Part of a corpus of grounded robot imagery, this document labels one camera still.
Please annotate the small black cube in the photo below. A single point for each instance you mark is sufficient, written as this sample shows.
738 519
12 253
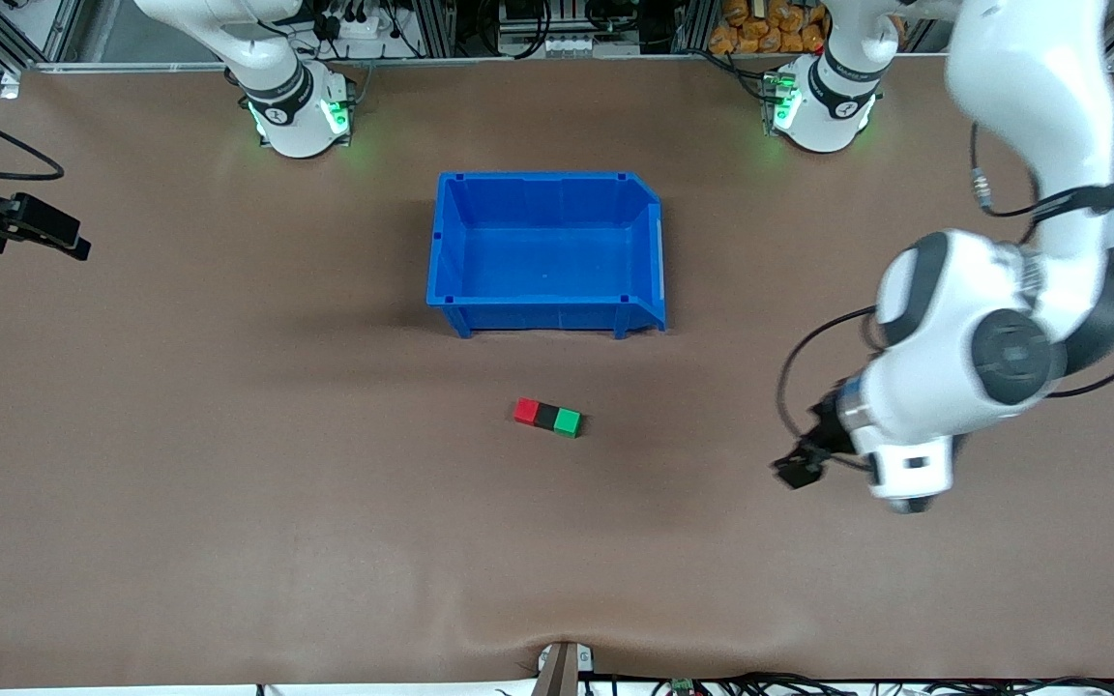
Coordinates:
546 417

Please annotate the blue plastic storage bin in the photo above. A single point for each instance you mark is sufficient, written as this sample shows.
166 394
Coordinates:
547 261

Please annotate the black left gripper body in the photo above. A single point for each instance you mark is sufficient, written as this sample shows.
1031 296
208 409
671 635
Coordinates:
824 431

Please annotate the metal table edge clamp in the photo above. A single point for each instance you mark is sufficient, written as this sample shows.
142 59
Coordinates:
562 667

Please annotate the small green cube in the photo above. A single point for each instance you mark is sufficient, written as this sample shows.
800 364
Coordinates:
568 422

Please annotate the orange snack bags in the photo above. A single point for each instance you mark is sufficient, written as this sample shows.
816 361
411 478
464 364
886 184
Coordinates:
765 29

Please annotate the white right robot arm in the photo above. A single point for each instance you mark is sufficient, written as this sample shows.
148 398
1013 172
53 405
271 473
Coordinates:
296 121

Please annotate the white power strip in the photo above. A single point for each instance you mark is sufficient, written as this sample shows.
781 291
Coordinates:
349 24

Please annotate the aluminium frame post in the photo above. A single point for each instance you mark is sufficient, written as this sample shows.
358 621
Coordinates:
436 29

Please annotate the small green connector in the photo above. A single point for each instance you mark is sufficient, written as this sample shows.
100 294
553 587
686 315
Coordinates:
683 685

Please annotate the small red cube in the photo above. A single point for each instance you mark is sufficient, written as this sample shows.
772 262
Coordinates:
526 412

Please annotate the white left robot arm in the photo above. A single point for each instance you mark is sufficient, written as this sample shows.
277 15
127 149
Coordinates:
1040 87

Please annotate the grey socket strip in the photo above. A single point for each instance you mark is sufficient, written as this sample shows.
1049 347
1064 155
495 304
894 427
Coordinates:
567 44

